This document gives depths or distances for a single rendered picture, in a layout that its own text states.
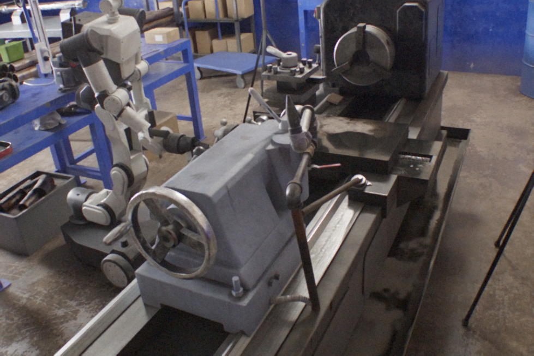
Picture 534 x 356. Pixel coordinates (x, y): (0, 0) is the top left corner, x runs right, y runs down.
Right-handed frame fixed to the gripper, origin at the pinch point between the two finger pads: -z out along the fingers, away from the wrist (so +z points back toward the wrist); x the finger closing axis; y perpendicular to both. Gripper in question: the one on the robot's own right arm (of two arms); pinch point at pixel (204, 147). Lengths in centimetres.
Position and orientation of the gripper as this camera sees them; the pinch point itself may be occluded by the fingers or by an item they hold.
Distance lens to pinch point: 209.3
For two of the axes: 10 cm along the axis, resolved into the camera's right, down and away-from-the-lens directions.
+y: 3.1, -8.8, 3.6
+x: -3.5, -4.6, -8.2
